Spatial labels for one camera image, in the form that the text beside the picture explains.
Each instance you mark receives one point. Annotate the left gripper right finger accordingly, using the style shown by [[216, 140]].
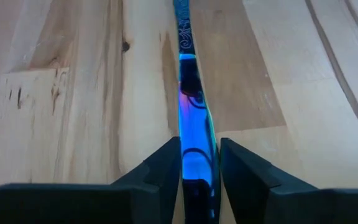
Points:
[[291, 205]]

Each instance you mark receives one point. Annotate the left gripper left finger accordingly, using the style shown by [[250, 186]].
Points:
[[73, 202]]

